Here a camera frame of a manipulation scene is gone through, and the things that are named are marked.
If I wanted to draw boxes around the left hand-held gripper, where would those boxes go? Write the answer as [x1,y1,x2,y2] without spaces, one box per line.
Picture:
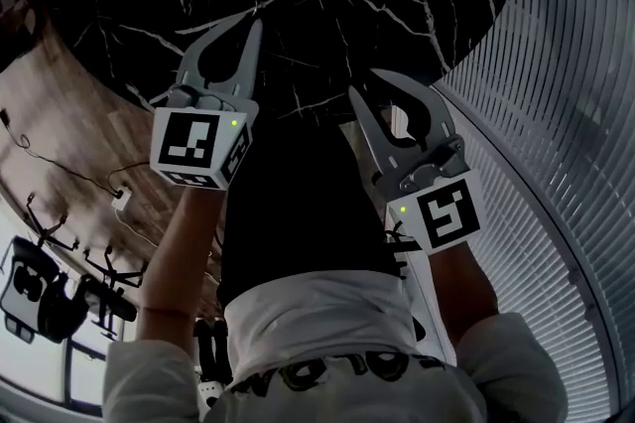
[149,13,265,191]

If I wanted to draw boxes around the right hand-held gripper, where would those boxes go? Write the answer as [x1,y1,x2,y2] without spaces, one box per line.
[346,68,486,256]

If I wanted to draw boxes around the person's left forearm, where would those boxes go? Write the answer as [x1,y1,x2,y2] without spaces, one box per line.
[136,185,227,349]

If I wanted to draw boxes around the person's right forearm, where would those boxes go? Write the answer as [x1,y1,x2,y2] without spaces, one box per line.
[428,240,500,349]

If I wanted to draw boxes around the person's black trousers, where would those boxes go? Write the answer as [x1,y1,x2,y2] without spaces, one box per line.
[216,100,416,311]

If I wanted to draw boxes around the white venetian blinds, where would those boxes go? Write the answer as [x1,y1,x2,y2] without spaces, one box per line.
[431,0,635,417]

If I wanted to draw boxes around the white power adapter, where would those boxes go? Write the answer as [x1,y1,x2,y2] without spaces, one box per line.
[110,189,134,212]

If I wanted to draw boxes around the person's white printed shirt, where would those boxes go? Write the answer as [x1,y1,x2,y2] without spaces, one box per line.
[101,269,570,423]

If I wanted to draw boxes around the black mesh office chair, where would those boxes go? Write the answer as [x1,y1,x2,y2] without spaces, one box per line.
[0,192,150,348]

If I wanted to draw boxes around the black floor cable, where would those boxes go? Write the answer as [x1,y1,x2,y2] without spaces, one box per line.
[0,107,133,209]

